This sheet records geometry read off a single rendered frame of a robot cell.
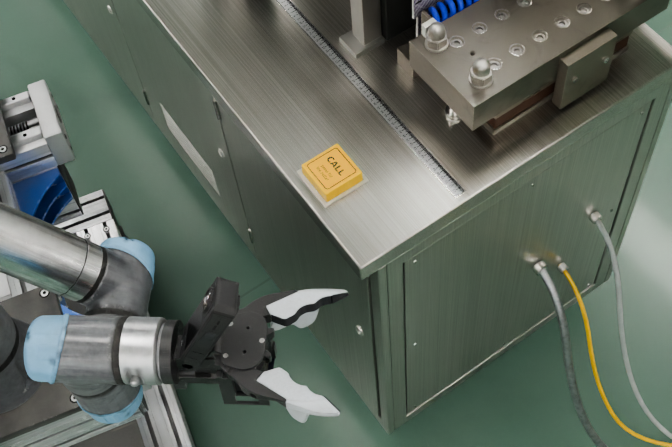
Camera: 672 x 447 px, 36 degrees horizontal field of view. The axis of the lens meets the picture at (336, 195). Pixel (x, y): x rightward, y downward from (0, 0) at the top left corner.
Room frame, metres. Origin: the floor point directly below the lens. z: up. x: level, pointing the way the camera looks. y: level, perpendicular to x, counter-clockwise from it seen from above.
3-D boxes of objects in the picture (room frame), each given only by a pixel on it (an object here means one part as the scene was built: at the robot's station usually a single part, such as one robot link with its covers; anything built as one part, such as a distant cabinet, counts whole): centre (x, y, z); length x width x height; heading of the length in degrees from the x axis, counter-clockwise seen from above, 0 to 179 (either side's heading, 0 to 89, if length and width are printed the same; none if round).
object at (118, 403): (0.52, 0.30, 1.12); 0.11 x 0.08 x 0.11; 171
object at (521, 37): (1.06, -0.35, 1.00); 0.40 x 0.16 x 0.06; 119
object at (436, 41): (1.03, -0.18, 1.05); 0.04 x 0.04 x 0.04
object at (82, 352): (0.50, 0.30, 1.21); 0.11 x 0.08 x 0.09; 81
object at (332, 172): (0.89, 0.00, 0.91); 0.07 x 0.07 x 0.02; 29
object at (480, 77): (0.95, -0.24, 1.05); 0.04 x 0.04 x 0.04
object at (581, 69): (0.99, -0.41, 0.96); 0.10 x 0.03 x 0.11; 119
